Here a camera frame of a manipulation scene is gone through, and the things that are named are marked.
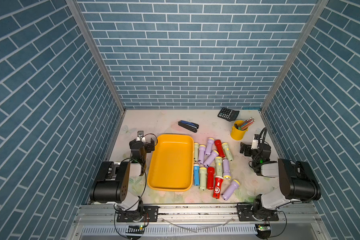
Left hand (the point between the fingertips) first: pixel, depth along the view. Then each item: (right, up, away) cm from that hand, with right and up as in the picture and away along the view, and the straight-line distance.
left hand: (146, 138), depth 93 cm
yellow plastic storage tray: (+16, -14, -4) cm, 22 cm away
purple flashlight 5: (+49, -27, -13) cm, 57 cm away
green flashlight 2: (+44, -16, -6) cm, 47 cm away
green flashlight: (+51, -8, +1) cm, 52 cm away
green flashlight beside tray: (+31, -8, 0) cm, 32 cm away
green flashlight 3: (+34, -24, -12) cm, 44 cm away
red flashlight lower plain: (+39, -21, -8) cm, 45 cm away
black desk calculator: (+58, +16, +22) cm, 64 cm away
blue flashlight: (+31, -19, -10) cm, 38 cm away
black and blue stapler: (+27, +7, +15) cm, 32 cm away
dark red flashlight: (+47, -7, +3) cm, 48 cm away
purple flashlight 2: (+40, -5, +3) cm, 41 cm away
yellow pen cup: (+58, +2, +7) cm, 59 cm away
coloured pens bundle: (+64, +10, +1) cm, 65 cm away
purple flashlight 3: (+40, -12, -2) cm, 42 cm away
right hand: (+66, -4, +2) cm, 67 cm away
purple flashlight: (+35, -9, 0) cm, 36 cm away
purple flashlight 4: (+48, -19, -9) cm, 52 cm away
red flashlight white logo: (+43, -22, -10) cm, 50 cm away
